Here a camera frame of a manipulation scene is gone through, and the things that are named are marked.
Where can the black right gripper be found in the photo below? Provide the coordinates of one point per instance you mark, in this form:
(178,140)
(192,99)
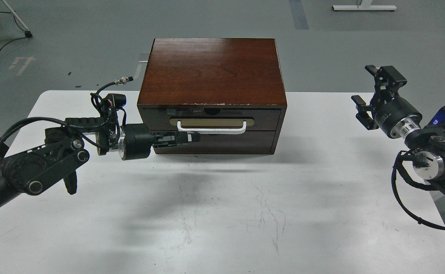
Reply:
(389,108)

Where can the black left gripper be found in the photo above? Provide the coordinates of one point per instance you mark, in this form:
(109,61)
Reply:
(136,140)

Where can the wooden drawer with white handle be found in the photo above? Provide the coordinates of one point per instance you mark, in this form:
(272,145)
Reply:
(165,119)

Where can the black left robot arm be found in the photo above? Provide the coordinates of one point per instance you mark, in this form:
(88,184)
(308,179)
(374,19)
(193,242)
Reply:
(35,170)

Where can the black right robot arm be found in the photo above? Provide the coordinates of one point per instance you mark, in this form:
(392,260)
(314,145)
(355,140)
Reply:
(427,149)

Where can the dark wooden drawer cabinet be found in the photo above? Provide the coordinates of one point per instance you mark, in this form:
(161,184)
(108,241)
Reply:
(215,73)

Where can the white table base foot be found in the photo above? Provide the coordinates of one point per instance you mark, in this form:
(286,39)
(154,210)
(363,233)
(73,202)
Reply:
(364,5)

